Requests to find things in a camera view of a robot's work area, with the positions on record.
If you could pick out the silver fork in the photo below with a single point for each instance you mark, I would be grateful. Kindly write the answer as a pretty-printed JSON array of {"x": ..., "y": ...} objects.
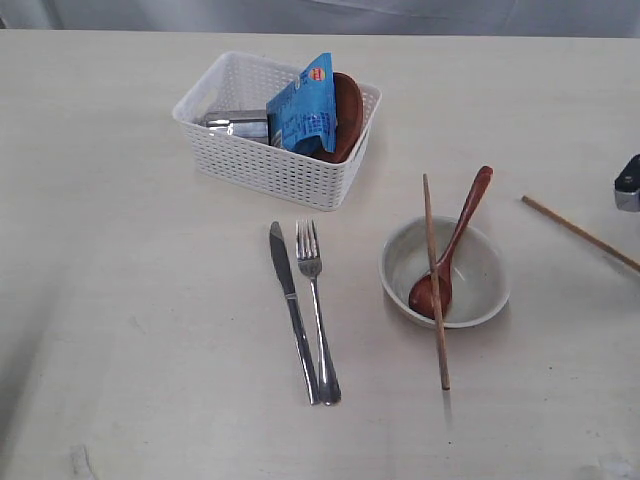
[{"x": 310, "y": 265}]

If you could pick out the silver table knife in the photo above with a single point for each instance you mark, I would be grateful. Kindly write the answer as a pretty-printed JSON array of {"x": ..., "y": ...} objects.
[{"x": 283, "y": 272}]

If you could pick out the brown wooden spoon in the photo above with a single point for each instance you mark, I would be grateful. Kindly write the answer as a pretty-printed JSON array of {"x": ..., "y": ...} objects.
[{"x": 420, "y": 294}]

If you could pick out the brown wooden chopstick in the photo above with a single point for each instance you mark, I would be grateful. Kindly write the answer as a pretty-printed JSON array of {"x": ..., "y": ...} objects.
[
  {"x": 435, "y": 288},
  {"x": 581, "y": 233}
]

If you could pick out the brown wooden plate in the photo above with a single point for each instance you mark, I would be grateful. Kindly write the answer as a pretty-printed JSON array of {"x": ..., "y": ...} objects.
[{"x": 350, "y": 115}]

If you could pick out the white ceramic bowl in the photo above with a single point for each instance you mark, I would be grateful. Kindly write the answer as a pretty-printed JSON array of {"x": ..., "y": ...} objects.
[{"x": 480, "y": 285}]

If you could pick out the blue snack bag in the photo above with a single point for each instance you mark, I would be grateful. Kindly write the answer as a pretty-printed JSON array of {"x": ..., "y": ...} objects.
[{"x": 302, "y": 117}]

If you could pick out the steel cup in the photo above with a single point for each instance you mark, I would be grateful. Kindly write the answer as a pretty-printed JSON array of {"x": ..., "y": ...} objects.
[{"x": 247, "y": 124}]

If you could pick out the white perforated plastic basket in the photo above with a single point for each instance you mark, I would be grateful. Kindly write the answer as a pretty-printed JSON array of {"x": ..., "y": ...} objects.
[{"x": 243, "y": 81}]

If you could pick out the grey curtain backdrop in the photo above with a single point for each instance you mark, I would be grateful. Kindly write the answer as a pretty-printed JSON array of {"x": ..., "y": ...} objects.
[{"x": 501, "y": 18}]

